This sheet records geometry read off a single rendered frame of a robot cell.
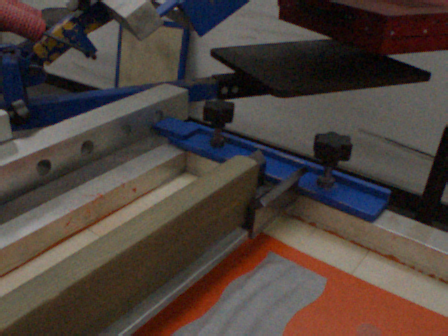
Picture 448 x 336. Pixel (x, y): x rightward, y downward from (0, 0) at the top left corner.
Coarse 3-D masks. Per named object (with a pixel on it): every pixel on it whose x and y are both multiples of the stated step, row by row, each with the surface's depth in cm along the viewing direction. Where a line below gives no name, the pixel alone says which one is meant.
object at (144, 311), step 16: (224, 240) 44; (240, 240) 44; (208, 256) 42; (224, 256) 43; (192, 272) 40; (160, 288) 38; (176, 288) 38; (144, 304) 37; (160, 304) 37; (128, 320) 35; (144, 320) 36
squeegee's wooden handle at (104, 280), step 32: (192, 192) 39; (224, 192) 41; (128, 224) 35; (160, 224) 36; (192, 224) 39; (224, 224) 43; (96, 256) 32; (128, 256) 33; (160, 256) 37; (192, 256) 41; (32, 288) 29; (64, 288) 30; (96, 288) 32; (128, 288) 35; (0, 320) 27; (32, 320) 28; (64, 320) 30; (96, 320) 33
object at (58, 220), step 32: (160, 160) 59; (192, 160) 62; (96, 192) 53; (128, 192) 56; (32, 224) 48; (64, 224) 50; (320, 224) 51; (352, 224) 48; (384, 224) 46; (416, 224) 46; (0, 256) 45; (32, 256) 48; (384, 256) 47; (416, 256) 44
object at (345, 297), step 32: (256, 256) 48; (288, 256) 47; (192, 288) 44; (224, 288) 44; (352, 288) 43; (160, 320) 40; (192, 320) 40; (320, 320) 40; (352, 320) 39; (384, 320) 39; (416, 320) 39
